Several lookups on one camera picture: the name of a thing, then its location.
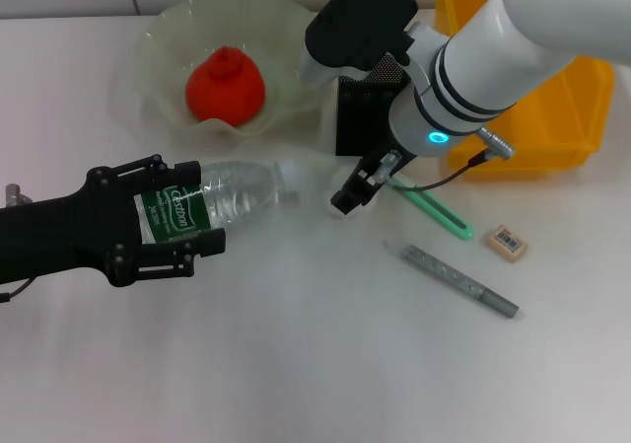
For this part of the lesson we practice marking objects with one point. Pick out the yellow plastic bin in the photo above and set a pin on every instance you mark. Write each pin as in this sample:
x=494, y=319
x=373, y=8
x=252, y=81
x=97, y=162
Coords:
x=567, y=117

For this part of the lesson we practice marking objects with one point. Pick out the grey marker pen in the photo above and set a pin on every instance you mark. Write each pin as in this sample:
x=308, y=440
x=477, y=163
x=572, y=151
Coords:
x=453, y=277

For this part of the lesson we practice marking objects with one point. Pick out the clear water bottle green label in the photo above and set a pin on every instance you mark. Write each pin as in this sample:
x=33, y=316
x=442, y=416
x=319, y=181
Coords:
x=231, y=191

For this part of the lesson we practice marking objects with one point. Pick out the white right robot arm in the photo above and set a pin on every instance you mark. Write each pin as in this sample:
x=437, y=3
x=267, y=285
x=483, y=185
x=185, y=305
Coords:
x=493, y=58

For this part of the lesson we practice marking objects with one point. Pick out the black mesh pen holder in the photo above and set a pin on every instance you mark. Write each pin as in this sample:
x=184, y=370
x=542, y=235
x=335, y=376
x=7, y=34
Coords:
x=365, y=127

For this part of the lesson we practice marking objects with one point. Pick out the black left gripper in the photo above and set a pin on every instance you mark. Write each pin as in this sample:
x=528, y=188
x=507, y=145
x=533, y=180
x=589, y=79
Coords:
x=59, y=236

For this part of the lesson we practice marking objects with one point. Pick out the green glass fruit plate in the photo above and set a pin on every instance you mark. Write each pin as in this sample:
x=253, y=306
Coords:
x=276, y=53

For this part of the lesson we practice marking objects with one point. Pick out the right wrist camera housing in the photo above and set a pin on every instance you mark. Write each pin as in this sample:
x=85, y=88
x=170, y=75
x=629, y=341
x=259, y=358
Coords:
x=360, y=23

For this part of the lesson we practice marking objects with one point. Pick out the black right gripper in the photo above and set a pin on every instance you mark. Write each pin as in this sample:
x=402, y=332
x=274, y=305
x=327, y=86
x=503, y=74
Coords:
x=370, y=164

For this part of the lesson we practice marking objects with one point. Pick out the orange fruit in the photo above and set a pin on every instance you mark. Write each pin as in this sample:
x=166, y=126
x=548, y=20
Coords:
x=227, y=90

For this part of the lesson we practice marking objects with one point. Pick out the green utility knife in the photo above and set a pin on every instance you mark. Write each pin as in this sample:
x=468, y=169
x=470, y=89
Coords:
x=443, y=213

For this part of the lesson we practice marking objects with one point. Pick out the beige eraser with barcode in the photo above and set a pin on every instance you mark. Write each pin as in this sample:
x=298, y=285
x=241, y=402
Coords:
x=508, y=243

